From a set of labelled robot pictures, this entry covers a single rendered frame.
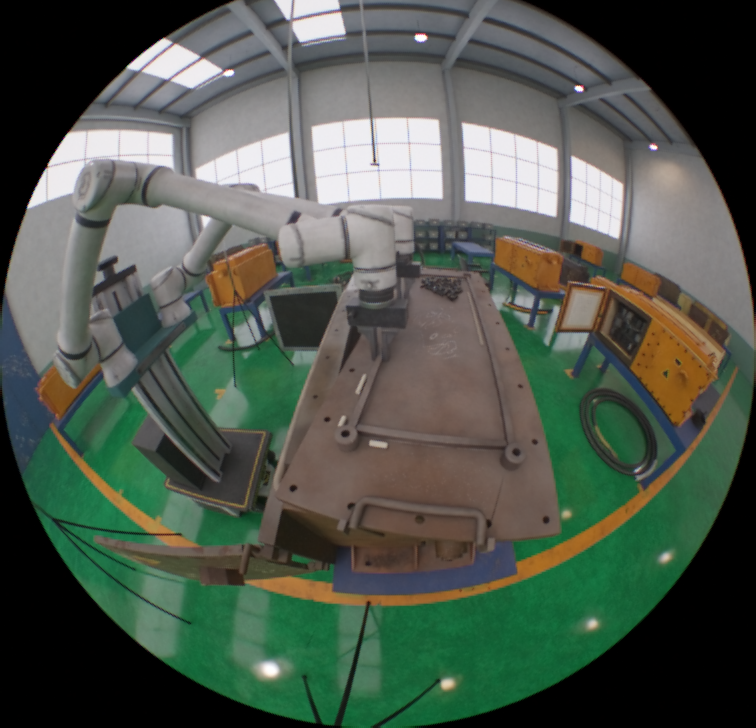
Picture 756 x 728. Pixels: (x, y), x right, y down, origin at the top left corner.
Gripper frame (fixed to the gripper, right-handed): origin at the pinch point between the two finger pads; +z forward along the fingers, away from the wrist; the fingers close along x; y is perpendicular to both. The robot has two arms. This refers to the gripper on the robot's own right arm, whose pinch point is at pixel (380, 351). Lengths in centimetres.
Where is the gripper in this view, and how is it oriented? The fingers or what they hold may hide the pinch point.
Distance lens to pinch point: 56.9
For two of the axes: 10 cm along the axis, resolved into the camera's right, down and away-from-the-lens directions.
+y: -2.4, 5.6, -7.9
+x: 9.7, 0.9, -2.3
